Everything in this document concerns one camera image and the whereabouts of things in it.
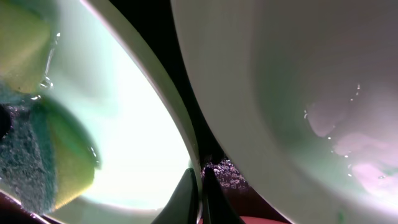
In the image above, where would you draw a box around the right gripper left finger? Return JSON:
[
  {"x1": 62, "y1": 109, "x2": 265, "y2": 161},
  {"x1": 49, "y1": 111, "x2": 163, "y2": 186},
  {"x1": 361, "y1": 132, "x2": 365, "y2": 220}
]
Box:
[{"x1": 152, "y1": 168, "x2": 199, "y2": 224}]

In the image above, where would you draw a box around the mint plate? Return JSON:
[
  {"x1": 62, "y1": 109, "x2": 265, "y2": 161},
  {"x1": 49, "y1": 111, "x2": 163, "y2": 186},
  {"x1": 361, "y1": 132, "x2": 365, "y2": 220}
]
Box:
[
  {"x1": 0, "y1": 0, "x2": 203, "y2": 224},
  {"x1": 171, "y1": 0, "x2": 397, "y2": 223}
]

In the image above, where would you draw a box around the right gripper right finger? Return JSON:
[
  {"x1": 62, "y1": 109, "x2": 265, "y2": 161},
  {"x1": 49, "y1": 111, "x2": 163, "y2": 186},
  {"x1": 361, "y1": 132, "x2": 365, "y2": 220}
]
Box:
[{"x1": 202, "y1": 167, "x2": 244, "y2": 224}]

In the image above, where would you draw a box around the green yellow scrub sponge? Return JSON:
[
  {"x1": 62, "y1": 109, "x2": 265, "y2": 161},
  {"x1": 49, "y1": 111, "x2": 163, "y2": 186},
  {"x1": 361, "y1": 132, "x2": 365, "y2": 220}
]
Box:
[{"x1": 1, "y1": 1, "x2": 100, "y2": 215}]

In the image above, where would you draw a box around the round black serving tray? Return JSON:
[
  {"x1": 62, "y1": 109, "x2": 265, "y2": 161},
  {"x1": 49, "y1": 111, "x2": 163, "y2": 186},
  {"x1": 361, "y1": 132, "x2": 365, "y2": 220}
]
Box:
[{"x1": 111, "y1": 0, "x2": 288, "y2": 223}]

